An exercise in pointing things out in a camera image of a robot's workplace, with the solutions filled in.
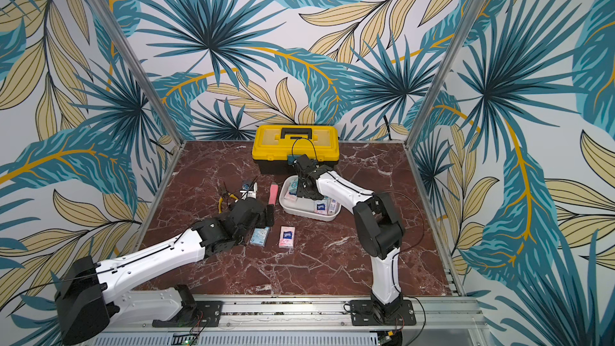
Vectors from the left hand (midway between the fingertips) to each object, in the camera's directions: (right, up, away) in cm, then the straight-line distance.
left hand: (260, 209), depth 80 cm
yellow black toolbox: (+2, +23, +15) cm, 28 cm away
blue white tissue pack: (+21, -2, +15) cm, 26 cm away
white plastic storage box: (+11, -1, +17) cm, 20 cm away
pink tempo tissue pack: (+8, -11, +7) cm, 16 cm away
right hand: (+16, +5, +15) cm, 22 cm away
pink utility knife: (+1, +2, +20) cm, 20 cm away
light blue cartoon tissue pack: (-1, -11, +6) cm, 13 cm away
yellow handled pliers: (-20, +1, +17) cm, 26 cm away
